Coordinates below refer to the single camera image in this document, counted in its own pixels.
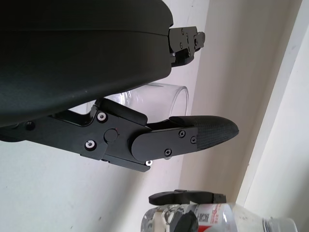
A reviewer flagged clear water bottle red label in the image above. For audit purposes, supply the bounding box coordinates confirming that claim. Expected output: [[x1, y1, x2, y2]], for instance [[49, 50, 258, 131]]
[[141, 202, 298, 232]]

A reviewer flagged clear plastic cup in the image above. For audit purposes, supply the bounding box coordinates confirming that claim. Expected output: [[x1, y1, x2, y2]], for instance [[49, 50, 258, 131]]
[[86, 82, 189, 122]]

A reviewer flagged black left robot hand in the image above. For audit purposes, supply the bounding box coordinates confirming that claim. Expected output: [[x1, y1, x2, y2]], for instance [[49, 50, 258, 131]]
[[0, 0, 239, 174]]

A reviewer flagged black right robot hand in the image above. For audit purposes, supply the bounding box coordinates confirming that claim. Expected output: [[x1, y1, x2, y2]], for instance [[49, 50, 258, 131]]
[[148, 189, 227, 232]]

